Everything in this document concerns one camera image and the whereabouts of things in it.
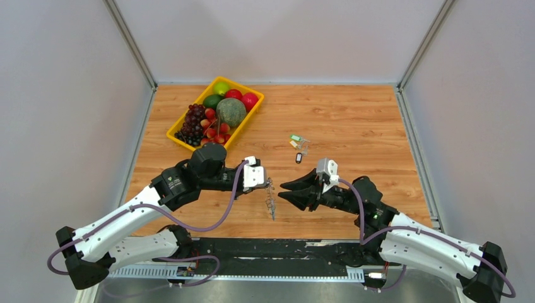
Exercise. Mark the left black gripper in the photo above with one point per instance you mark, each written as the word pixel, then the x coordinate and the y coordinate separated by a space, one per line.
pixel 252 189

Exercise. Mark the green tag key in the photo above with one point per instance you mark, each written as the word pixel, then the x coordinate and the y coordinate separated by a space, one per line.
pixel 298 139

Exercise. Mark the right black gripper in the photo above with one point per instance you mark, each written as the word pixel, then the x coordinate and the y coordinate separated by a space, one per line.
pixel 303 192

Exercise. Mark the dark purple grape bunch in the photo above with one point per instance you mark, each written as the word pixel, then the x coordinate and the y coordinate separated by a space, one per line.
pixel 191 131

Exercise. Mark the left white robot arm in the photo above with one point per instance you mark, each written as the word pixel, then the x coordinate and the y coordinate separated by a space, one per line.
pixel 144 229

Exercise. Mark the light green apple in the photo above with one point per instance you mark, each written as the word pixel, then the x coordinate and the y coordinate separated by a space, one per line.
pixel 221 88

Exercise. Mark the red lychee cluster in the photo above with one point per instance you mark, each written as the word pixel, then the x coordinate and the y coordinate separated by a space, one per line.
pixel 214 131

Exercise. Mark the pink red fruit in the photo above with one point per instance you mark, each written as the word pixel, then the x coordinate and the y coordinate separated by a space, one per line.
pixel 249 100

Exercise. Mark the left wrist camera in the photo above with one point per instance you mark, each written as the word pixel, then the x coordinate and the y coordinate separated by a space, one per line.
pixel 253 173

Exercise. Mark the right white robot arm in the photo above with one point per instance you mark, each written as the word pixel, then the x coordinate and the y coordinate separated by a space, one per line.
pixel 390 236

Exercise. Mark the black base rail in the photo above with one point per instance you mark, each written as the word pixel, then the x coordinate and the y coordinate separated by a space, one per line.
pixel 266 260

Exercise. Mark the red apple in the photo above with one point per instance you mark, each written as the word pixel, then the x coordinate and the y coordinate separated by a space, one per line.
pixel 234 93

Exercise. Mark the green netted melon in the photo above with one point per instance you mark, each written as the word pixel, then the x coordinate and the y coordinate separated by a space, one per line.
pixel 231 111

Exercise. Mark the dark green lime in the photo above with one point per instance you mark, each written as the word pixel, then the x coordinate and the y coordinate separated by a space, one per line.
pixel 212 101

